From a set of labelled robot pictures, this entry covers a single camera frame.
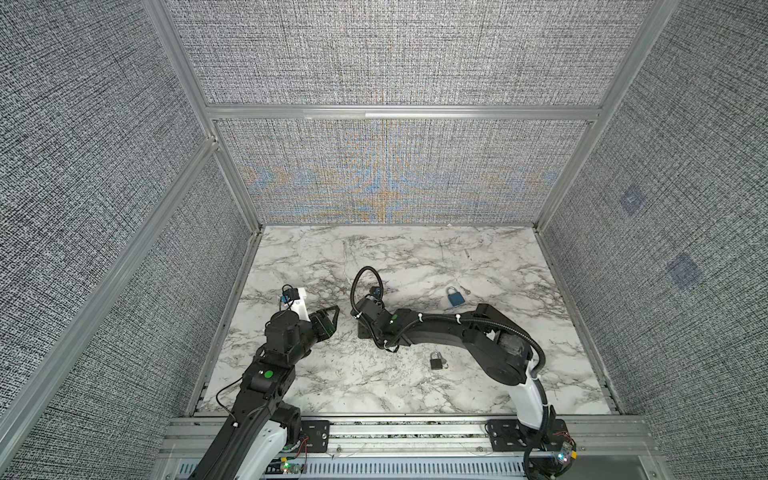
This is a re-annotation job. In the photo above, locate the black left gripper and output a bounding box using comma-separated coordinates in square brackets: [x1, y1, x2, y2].
[287, 304, 339, 368]

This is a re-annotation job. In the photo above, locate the blue padlock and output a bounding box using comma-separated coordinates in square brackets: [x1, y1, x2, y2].
[446, 286, 466, 307]

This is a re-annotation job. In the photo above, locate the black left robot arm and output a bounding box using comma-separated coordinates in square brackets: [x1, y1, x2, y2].
[190, 306, 340, 479]

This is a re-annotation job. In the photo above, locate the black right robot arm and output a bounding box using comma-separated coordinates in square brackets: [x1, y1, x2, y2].
[351, 296, 549, 430]

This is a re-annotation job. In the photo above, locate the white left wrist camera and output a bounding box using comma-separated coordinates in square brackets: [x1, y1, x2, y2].
[279, 284, 309, 321]

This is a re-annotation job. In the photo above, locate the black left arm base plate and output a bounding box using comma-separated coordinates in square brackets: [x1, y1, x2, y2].
[283, 420, 331, 456]

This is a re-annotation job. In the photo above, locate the aluminium front frame rail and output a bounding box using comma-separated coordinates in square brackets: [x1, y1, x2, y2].
[149, 413, 673, 480]

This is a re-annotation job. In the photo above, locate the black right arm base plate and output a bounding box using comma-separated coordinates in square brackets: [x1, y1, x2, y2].
[485, 418, 576, 455]

